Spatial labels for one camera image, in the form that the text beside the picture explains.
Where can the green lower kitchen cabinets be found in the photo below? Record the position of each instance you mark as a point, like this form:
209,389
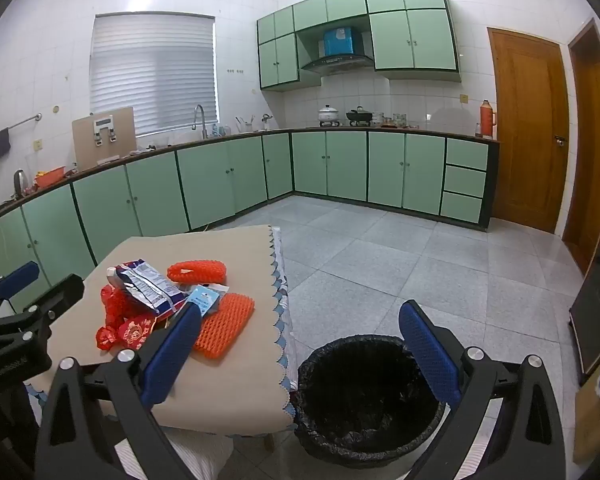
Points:
345,165

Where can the black wok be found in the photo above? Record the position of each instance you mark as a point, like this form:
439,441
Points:
359,117

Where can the black lined trash bin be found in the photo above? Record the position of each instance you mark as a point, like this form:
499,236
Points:
370,410

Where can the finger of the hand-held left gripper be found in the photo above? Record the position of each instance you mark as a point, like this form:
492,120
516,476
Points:
55,297
17,276

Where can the table with beige cloth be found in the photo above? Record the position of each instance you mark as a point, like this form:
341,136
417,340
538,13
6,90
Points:
220,250

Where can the black glass cabinet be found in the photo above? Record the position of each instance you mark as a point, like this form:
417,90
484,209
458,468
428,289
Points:
597,320

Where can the utensil holder with chopsticks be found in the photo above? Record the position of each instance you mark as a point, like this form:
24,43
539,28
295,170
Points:
247,126

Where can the green upper wall cabinets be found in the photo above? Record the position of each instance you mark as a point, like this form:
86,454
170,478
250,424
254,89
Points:
415,40

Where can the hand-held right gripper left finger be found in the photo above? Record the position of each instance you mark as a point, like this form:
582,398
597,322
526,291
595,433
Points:
172,355

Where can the steel electric kettle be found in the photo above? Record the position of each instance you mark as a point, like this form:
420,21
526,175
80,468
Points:
19,182

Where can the orange thermos flask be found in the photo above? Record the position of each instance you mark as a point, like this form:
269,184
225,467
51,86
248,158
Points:
488,120

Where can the small blue packet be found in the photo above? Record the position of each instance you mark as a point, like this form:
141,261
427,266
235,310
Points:
202,301

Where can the blue box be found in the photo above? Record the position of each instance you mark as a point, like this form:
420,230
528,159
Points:
340,40

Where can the black range hood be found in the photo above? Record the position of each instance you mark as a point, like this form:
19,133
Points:
337,63

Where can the metal towel bar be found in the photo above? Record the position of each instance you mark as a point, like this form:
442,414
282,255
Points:
22,122

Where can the white cooking pot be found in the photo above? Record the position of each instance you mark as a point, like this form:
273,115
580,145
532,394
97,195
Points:
328,115

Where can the orange plastic basin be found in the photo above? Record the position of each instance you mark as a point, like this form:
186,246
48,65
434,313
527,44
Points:
50,178

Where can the metal kitchen faucet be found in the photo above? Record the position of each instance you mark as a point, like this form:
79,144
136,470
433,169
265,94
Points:
203,125

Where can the white window blind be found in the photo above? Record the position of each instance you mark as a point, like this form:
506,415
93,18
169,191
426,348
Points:
150,75

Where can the red gold printed wrapper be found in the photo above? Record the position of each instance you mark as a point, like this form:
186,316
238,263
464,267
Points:
136,331

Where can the dark hanging towel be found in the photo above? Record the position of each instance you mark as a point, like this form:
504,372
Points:
0,144

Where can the wooden door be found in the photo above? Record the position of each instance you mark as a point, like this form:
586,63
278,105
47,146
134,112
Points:
525,135
590,160

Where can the blue red snack bag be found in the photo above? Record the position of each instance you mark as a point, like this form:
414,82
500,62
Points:
150,285

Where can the orange foam fruit net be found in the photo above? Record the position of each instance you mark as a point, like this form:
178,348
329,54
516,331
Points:
197,272
225,325

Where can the brown board with white holder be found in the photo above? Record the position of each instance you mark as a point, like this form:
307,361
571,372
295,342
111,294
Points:
85,145

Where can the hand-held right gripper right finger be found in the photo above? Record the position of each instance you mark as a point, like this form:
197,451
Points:
425,350

